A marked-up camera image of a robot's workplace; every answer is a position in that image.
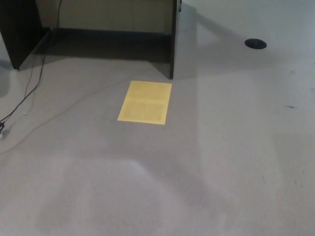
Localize yellow paper sheet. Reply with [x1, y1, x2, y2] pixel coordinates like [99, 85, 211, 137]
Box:
[117, 80, 173, 125]

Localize round black floor cover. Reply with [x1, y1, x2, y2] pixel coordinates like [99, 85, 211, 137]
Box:
[244, 38, 267, 49]

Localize dark wooden desk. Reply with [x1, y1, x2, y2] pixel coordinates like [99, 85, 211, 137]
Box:
[0, 0, 182, 80]

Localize thin grey cable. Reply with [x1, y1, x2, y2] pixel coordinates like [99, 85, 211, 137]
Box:
[0, 80, 131, 155]

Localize thick black power cable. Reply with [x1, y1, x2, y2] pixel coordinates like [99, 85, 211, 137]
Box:
[0, 0, 62, 123]

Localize thin black cable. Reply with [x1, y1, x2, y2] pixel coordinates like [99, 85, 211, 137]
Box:
[14, 29, 54, 111]

